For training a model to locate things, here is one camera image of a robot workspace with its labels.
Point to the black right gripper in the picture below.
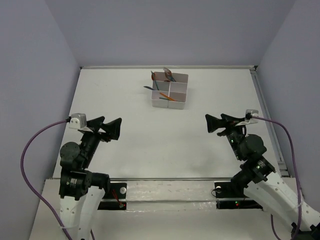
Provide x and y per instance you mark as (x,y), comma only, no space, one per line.
(227,121)

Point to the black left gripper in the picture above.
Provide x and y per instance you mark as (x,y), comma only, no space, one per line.
(97,133)

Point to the yellow-orange chopstick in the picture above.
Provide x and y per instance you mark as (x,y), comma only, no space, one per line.
(167,97)

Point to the teal spoon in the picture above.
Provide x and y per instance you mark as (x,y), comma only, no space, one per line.
(153,77)

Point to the brown fork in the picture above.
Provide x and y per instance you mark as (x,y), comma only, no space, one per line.
(166,77)

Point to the orange fork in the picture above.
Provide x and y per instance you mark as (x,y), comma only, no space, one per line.
(167,70)

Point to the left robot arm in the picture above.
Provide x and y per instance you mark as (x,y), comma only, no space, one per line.
(81,190)

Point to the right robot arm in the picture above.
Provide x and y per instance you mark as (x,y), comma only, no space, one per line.
(259,180)

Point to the white right divided container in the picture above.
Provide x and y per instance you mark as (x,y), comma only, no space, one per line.
(178,91)

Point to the white divided container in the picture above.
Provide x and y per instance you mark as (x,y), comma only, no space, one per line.
(164,88)
(178,91)

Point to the white left divided container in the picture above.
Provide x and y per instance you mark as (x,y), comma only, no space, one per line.
(164,88)

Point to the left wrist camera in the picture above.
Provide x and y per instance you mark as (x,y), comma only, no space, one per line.
(78,121)

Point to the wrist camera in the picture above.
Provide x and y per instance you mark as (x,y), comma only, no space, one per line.
(250,117)
(78,121)

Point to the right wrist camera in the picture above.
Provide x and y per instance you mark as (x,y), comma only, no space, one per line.
(250,117)

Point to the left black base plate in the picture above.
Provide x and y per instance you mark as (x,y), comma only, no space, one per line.
(115,199)

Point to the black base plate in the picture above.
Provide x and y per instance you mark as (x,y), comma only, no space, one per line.
(230,198)
(115,199)

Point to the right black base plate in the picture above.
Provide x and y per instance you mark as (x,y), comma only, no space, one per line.
(230,198)

